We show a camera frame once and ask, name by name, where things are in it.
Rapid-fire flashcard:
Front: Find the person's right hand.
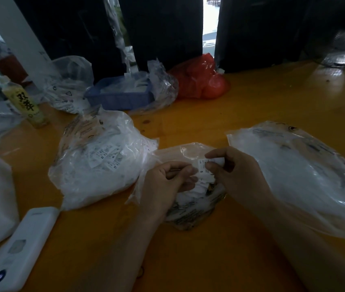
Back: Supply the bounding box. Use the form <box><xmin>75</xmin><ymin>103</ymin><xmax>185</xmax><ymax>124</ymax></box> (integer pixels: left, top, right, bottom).
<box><xmin>204</xmin><ymin>146</ymin><xmax>272</xmax><ymax>210</ymax></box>

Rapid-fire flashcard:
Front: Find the person's left hand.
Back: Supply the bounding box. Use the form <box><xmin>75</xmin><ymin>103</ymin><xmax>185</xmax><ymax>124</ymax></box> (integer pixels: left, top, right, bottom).
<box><xmin>139</xmin><ymin>161</ymin><xmax>199</xmax><ymax>223</ymax></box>

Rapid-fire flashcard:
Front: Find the white garment size label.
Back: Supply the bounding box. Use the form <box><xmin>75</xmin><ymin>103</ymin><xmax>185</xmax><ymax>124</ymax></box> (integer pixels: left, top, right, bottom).
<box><xmin>197</xmin><ymin>157</ymin><xmax>225</xmax><ymax>183</ymax></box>

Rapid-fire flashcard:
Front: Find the person's right forearm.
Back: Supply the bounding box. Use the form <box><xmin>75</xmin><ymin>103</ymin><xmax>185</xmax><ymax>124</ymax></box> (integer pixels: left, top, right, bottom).
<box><xmin>249</xmin><ymin>198</ymin><xmax>345</xmax><ymax>292</ymax></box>

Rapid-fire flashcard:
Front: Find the person's left forearm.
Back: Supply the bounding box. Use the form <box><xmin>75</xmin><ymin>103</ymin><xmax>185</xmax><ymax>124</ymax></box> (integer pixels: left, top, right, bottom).
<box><xmin>64</xmin><ymin>210</ymin><xmax>168</xmax><ymax>292</ymax></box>

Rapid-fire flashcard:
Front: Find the small clear bag of labels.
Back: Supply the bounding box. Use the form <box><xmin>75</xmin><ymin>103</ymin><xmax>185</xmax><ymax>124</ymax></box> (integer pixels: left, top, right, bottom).
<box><xmin>125</xmin><ymin>142</ymin><xmax>228</xmax><ymax>231</ymax></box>

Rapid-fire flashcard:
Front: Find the large clear bag of labels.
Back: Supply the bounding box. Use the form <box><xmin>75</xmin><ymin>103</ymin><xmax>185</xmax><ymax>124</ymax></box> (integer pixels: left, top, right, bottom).
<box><xmin>48</xmin><ymin>107</ymin><xmax>159</xmax><ymax>211</ymax></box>

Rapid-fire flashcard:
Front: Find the clear bag around basket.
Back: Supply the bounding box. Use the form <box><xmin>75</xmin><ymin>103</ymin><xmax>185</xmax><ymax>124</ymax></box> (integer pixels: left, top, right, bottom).
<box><xmin>84</xmin><ymin>59</ymin><xmax>180</xmax><ymax>116</ymax></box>

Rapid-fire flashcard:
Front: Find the flat clear plastic bag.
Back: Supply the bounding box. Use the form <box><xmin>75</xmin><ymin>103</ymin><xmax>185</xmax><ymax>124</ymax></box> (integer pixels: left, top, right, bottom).
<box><xmin>227</xmin><ymin>121</ymin><xmax>345</xmax><ymax>242</ymax></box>

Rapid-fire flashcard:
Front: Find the red plastic bag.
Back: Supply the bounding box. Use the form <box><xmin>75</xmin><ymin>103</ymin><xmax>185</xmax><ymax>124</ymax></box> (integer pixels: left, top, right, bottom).
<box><xmin>169</xmin><ymin>53</ymin><xmax>231</xmax><ymax>100</ymax></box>

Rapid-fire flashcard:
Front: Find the blue plastic basket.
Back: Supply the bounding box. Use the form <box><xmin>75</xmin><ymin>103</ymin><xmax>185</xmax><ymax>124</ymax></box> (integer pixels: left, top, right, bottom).
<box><xmin>84</xmin><ymin>74</ymin><xmax>156</xmax><ymax>111</ymax></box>

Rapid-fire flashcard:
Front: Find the clear printed plastic bag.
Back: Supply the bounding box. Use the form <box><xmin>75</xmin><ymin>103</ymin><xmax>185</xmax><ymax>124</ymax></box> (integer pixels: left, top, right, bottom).
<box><xmin>38</xmin><ymin>55</ymin><xmax>95</xmax><ymax>115</ymax></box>

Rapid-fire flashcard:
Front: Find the black curtain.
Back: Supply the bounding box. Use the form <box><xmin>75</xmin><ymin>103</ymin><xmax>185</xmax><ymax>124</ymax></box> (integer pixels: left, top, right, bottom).
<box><xmin>11</xmin><ymin>0</ymin><xmax>204</xmax><ymax>85</ymax></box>
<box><xmin>214</xmin><ymin>0</ymin><xmax>345</xmax><ymax>74</ymax></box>

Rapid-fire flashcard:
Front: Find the yellow drink bottle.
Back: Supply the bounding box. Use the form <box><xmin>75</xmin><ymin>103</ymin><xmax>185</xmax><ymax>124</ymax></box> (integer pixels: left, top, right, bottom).
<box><xmin>1</xmin><ymin>76</ymin><xmax>50</xmax><ymax>129</ymax></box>

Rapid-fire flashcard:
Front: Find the white remote control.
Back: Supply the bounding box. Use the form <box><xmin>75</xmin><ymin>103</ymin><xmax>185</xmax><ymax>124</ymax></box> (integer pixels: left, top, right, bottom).
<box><xmin>0</xmin><ymin>207</ymin><xmax>60</xmax><ymax>292</ymax></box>

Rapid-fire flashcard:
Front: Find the white slanted post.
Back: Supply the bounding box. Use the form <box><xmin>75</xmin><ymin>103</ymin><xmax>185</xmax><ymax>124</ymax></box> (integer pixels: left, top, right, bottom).
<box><xmin>0</xmin><ymin>0</ymin><xmax>58</xmax><ymax>88</ymax></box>

